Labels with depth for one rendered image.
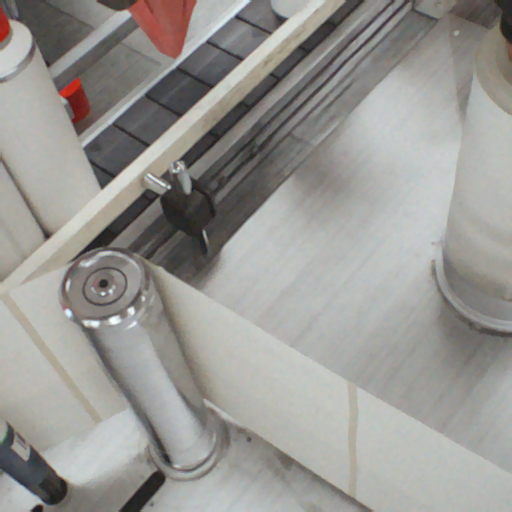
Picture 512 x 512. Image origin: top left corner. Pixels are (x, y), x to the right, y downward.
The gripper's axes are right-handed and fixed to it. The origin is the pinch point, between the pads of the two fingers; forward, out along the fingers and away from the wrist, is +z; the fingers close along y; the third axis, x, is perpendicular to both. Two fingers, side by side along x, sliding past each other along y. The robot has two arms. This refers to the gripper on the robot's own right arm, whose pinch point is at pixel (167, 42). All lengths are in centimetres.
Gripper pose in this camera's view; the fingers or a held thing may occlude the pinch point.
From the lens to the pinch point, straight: 47.7
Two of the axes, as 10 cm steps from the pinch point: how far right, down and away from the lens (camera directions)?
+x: -7.7, -4.7, 4.4
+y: 6.3, -6.8, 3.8
